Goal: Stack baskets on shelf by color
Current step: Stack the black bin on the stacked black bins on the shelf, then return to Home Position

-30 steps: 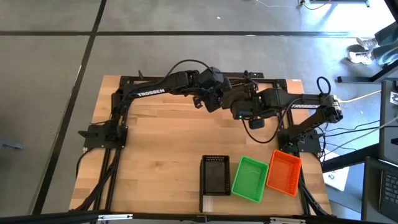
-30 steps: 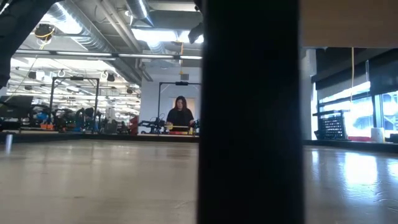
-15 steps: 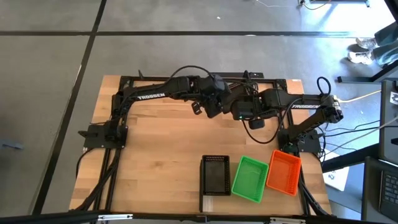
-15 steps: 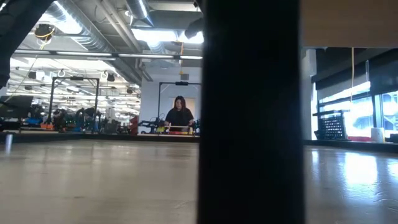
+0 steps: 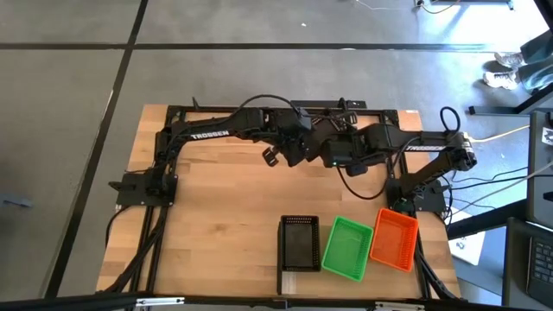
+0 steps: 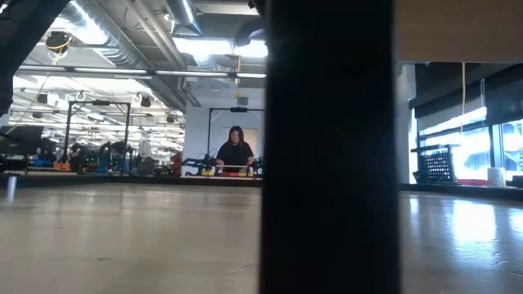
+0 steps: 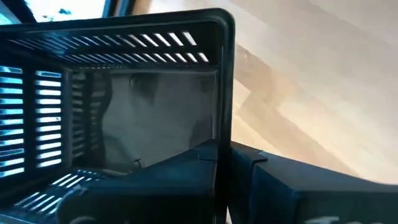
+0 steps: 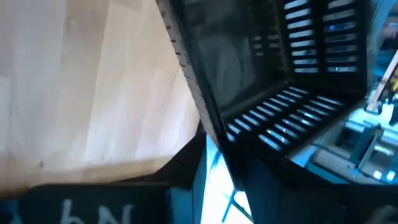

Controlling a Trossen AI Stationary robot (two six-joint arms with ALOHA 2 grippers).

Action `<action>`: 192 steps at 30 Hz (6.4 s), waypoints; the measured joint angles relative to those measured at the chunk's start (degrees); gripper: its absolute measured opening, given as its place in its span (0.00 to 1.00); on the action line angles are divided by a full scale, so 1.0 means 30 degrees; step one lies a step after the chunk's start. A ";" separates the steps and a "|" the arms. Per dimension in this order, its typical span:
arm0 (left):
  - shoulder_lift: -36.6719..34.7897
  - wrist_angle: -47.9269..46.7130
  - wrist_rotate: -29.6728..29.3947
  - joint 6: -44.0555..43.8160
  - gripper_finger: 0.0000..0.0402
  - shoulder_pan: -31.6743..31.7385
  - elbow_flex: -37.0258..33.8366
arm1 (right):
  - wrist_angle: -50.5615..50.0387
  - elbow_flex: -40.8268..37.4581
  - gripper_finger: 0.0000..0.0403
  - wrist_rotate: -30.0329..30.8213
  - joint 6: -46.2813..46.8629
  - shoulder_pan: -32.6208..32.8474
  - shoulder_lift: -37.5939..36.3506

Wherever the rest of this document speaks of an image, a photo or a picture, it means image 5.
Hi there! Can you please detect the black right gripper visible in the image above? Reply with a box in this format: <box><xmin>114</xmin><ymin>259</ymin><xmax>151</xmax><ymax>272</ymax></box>
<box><xmin>302</xmin><ymin>129</ymin><xmax>376</xmax><ymax>178</ymax></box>

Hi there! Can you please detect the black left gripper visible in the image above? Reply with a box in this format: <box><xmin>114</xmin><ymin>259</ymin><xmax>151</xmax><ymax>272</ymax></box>
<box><xmin>262</xmin><ymin>129</ymin><xmax>313</xmax><ymax>168</ymax></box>

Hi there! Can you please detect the black bar with knob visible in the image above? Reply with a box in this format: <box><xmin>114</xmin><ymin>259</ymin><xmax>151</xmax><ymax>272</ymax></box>
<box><xmin>289</xmin><ymin>98</ymin><xmax>368</xmax><ymax>111</ymax></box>

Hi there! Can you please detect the black diagonal desk leg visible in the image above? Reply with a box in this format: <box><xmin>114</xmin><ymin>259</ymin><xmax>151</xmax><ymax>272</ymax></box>
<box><xmin>447</xmin><ymin>198</ymin><xmax>528</xmax><ymax>241</ymax></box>

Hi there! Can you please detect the white printed sheet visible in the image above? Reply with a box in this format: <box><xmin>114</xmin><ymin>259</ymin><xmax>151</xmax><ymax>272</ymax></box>
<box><xmin>448</xmin><ymin>206</ymin><xmax>487</xmax><ymax>267</ymax></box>

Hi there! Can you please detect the black case with sticker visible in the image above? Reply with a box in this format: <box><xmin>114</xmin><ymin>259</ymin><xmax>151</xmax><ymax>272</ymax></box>
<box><xmin>526</xmin><ymin>111</ymin><xmax>553</xmax><ymax>230</ymax></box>

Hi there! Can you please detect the black laptop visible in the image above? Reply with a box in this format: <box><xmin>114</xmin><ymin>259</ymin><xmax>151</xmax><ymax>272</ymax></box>
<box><xmin>503</xmin><ymin>217</ymin><xmax>553</xmax><ymax>309</ymax></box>

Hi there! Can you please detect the black crossbeam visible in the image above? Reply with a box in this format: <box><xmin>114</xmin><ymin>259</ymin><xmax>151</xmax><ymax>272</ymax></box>
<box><xmin>0</xmin><ymin>291</ymin><xmax>553</xmax><ymax>311</ymax></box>

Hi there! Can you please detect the black right arm wrist cable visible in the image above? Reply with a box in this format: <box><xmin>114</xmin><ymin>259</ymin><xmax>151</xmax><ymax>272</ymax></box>
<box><xmin>335</xmin><ymin>165</ymin><xmax>392</xmax><ymax>201</ymax></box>

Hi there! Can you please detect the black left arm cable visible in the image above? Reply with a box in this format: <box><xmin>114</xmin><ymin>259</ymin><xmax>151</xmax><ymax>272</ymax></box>
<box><xmin>232</xmin><ymin>93</ymin><xmax>306</xmax><ymax>118</ymax></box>

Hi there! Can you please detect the black aluminium table frame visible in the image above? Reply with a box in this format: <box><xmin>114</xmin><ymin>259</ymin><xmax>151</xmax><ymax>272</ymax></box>
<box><xmin>97</xmin><ymin>105</ymin><xmax>466</xmax><ymax>311</ymax></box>

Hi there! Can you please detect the black right arm shoulder cable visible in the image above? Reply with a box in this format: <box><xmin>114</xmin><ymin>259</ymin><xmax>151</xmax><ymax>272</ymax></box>
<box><xmin>439</xmin><ymin>105</ymin><xmax>462</xmax><ymax>133</ymax></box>

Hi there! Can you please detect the white floor cable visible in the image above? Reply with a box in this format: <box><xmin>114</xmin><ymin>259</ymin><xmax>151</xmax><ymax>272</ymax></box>
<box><xmin>356</xmin><ymin>0</ymin><xmax>416</xmax><ymax>12</ymax></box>

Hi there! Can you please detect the black cable bundle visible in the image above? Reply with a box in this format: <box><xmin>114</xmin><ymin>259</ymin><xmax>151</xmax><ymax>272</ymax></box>
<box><xmin>414</xmin><ymin>241</ymin><xmax>461</xmax><ymax>301</ymax></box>
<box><xmin>103</xmin><ymin>206</ymin><xmax>169</xmax><ymax>295</ymax></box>

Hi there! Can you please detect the silver metal bracket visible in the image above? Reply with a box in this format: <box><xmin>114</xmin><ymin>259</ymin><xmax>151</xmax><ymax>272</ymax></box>
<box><xmin>374</xmin><ymin>301</ymin><xmax>425</xmax><ymax>311</ymax></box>
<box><xmin>135</xmin><ymin>296</ymin><xmax>186</xmax><ymax>308</ymax></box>

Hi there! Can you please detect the pale yellow cable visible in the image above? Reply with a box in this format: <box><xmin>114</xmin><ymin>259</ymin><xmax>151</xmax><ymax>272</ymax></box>
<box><xmin>469</xmin><ymin>124</ymin><xmax>531</xmax><ymax>143</ymax></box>

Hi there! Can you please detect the grey cable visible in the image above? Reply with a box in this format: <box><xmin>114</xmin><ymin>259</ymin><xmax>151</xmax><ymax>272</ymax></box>
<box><xmin>448</xmin><ymin>159</ymin><xmax>553</xmax><ymax>217</ymax></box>

